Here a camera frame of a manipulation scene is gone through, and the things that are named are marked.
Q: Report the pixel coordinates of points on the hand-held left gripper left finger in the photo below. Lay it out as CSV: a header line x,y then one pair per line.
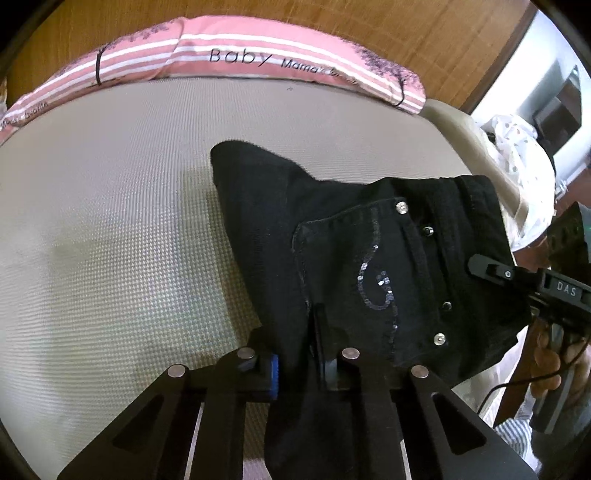
x,y
274,376

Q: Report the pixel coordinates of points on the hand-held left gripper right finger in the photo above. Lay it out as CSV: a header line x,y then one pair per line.
x,y
330,364

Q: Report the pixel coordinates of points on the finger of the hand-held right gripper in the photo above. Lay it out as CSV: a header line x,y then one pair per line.
x,y
498,272

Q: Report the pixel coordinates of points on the black pants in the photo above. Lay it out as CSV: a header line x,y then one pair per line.
x,y
351,240

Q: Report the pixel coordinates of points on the person's right hand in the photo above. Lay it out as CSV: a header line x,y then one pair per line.
x,y
545,364

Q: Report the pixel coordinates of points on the white polka dot cloth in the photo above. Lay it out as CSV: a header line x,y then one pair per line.
x,y
521,152

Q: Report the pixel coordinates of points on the beige satin quilt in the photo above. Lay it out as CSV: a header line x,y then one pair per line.
x,y
457,134

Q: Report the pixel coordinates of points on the grey striped cloth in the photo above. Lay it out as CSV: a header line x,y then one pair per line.
x,y
515,438

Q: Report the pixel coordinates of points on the beige textured bed mat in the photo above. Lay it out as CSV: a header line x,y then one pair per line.
x,y
115,207

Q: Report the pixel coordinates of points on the wooden headboard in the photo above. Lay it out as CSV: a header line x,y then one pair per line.
x,y
415,27

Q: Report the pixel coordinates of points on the pink striped pillow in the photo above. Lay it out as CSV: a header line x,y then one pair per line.
x,y
286,46

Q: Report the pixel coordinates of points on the brown wooden bed frame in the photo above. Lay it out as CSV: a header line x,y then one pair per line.
x,y
512,406

